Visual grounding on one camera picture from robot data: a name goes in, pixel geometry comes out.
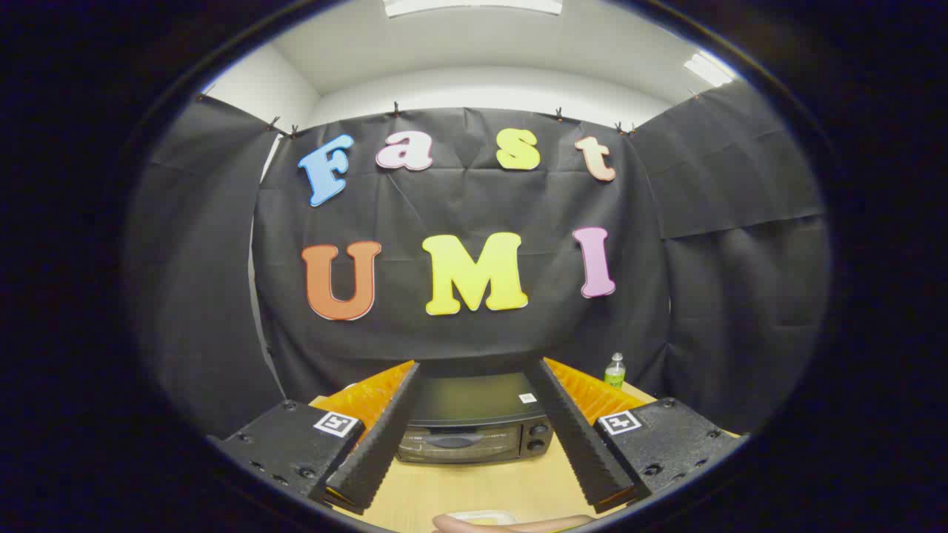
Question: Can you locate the white plate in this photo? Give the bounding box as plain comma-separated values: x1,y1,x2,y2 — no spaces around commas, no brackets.
447,509,517,526

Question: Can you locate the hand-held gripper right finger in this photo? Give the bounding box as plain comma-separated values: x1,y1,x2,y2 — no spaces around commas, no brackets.
527,358,743,513

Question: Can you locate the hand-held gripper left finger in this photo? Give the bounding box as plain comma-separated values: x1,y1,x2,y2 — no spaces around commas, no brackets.
215,361,423,517

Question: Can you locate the ceiling light panel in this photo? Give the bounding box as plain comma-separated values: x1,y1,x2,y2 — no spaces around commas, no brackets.
384,0,564,19
684,50,735,88

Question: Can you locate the black toaster oven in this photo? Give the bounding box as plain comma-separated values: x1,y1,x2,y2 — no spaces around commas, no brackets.
395,372,555,465

